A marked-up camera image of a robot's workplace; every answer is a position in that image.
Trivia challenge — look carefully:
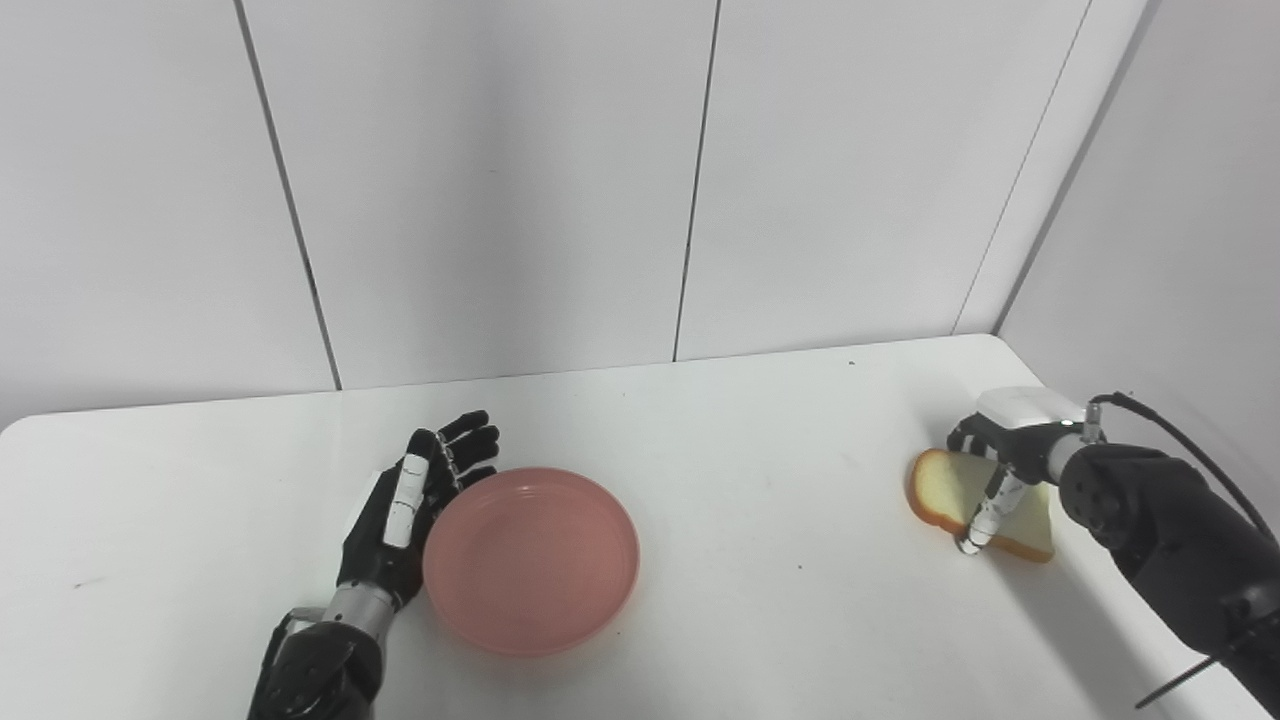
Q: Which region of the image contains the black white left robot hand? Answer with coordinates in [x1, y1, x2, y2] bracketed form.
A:
[336, 410, 501, 612]

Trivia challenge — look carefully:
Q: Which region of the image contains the slice of white bread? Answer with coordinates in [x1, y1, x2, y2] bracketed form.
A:
[906, 449, 1055, 564]

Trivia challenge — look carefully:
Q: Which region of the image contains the pink round plate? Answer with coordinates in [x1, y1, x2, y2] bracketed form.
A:
[422, 467, 641, 658]

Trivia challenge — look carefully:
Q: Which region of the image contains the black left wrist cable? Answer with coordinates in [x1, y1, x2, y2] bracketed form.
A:
[258, 606, 303, 691]

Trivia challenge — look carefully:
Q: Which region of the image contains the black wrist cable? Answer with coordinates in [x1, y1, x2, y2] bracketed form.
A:
[1086, 392, 1280, 713]
[258, 606, 303, 691]

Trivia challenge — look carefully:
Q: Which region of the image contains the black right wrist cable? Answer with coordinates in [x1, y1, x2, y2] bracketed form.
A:
[1086, 392, 1280, 713]

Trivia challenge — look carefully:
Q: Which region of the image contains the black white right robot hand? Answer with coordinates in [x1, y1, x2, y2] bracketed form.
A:
[947, 387, 1087, 555]

